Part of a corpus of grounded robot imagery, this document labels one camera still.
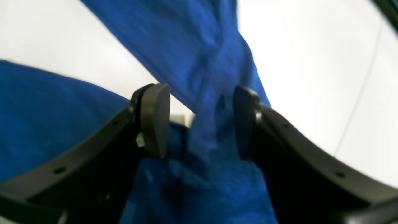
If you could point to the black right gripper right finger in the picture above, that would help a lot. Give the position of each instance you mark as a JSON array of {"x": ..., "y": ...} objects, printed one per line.
[{"x": 305, "y": 183}]

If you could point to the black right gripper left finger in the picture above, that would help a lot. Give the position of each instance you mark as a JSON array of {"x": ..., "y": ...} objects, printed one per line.
[{"x": 91, "y": 182}]

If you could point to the dark blue t-shirt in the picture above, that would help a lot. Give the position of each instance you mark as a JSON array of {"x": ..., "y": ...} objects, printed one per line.
[{"x": 195, "y": 47}]

